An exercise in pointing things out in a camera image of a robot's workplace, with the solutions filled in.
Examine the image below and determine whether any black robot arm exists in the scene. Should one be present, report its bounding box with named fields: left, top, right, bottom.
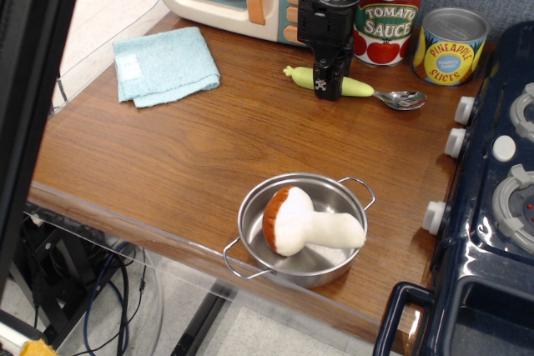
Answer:
left=297, top=0, right=360, bottom=101

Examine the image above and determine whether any pineapple slices can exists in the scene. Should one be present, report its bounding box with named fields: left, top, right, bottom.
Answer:
left=412, top=8, right=490, bottom=87

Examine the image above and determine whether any black desk at left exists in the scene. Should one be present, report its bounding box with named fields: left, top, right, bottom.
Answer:
left=1, top=0, right=76, bottom=281

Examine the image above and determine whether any spoon with green handle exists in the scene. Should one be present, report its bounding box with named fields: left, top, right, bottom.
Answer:
left=283, top=66, right=428, bottom=111

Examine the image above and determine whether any light blue folded towel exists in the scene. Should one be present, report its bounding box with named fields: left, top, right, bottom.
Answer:
left=113, top=27, right=220, bottom=108

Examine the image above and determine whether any blue cable under table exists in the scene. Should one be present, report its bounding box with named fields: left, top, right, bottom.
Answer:
left=83, top=253, right=130, bottom=356

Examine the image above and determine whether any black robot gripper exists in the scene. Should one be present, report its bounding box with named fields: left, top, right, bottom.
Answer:
left=297, top=0, right=354, bottom=101

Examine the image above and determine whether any steel pan with handles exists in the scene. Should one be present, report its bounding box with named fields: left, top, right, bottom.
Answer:
left=223, top=173, right=369, bottom=288

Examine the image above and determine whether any plush mushroom toy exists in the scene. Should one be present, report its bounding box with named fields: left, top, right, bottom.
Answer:
left=262, top=186, right=366, bottom=257

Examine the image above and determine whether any tomato sauce can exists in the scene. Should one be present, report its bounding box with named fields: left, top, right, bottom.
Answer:
left=354, top=0, right=422, bottom=66

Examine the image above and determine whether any black cable under table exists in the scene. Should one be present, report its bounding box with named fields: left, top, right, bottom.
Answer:
left=74, top=247, right=147, bottom=356

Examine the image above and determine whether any dark blue toy stove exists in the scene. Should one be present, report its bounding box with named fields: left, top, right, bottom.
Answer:
left=374, top=22, right=533, bottom=355

